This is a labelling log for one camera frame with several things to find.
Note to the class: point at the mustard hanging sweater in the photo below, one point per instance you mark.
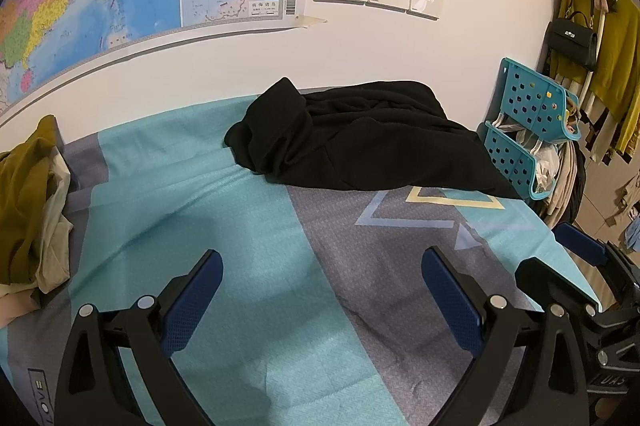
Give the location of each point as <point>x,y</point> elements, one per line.
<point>615,82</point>

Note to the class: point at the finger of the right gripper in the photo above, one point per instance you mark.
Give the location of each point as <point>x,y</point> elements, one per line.
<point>621,275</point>
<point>548,288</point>

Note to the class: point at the pink folded garment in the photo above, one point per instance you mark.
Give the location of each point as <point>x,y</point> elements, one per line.
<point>13,306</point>

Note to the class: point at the teal plastic basket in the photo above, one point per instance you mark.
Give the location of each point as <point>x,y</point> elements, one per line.
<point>534,112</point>

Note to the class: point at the black handbag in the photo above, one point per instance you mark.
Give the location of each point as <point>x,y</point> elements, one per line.
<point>573,36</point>

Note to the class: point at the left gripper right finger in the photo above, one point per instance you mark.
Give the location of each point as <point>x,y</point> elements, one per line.
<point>489,327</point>

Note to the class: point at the black coat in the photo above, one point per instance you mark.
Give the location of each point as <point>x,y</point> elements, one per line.
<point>374,136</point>

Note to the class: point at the mustard folded garment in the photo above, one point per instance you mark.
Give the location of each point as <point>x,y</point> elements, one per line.
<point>26,185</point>

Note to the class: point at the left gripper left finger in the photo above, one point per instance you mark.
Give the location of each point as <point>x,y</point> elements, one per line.
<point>93,386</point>

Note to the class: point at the cream folded garment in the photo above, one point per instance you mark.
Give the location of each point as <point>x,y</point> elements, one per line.
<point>53,237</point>

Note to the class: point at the teal grey bed sheet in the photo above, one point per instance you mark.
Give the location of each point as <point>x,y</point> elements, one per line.
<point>322,317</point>

